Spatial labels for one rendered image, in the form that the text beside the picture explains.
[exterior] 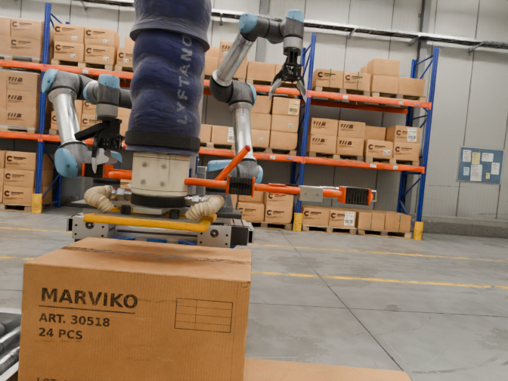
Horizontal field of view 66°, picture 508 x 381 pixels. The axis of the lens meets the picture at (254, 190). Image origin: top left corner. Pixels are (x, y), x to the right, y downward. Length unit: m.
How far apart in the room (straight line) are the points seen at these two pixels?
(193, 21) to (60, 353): 0.98
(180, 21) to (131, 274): 0.70
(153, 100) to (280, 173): 8.70
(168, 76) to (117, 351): 0.76
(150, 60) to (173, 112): 0.16
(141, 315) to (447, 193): 10.50
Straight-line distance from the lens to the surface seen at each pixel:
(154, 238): 1.78
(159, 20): 1.21
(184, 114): 1.17
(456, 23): 11.87
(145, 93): 1.19
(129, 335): 1.16
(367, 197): 1.23
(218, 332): 1.11
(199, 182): 1.20
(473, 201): 11.67
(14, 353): 1.66
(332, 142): 8.74
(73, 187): 10.27
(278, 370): 1.52
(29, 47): 9.48
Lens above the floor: 1.23
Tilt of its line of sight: 3 degrees down
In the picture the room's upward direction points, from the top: 5 degrees clockwise
